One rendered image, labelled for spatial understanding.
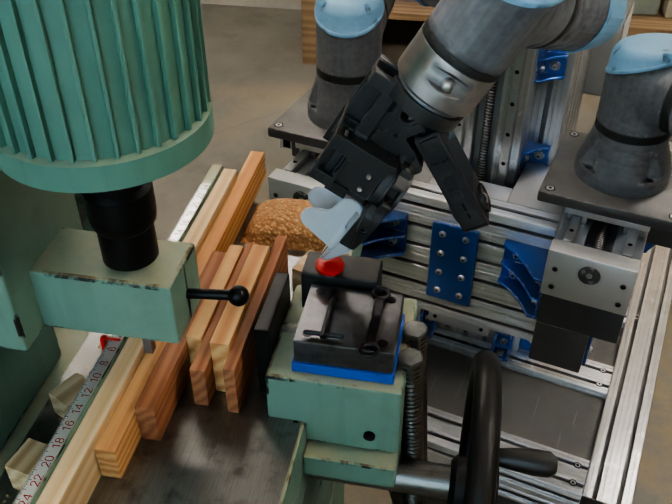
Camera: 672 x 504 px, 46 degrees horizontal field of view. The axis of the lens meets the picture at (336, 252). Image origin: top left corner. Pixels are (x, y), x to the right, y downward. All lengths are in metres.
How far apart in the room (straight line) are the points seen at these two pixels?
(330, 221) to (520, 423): 1.08
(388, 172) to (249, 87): 2.79
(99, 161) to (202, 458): 0.33
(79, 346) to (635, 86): 0.87
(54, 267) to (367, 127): 0.31
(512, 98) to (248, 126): 1.87
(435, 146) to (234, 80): 2.86
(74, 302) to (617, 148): 0.87
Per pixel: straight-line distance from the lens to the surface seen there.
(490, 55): 0.63
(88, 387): 0.81
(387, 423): 0.80
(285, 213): 1.03
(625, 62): 1.27
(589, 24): 0.71
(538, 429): 1.75
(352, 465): 0.82
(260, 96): 3.38
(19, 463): 0.92
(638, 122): 1.30
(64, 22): 0.55
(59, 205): 0.81
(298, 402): 0.80
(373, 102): 0.70
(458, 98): 0.65
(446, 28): 0.63
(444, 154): 0.69
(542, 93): 1.51
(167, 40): 0.59
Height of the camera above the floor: 1.53
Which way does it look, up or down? 38 degrees down
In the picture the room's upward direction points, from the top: straight up
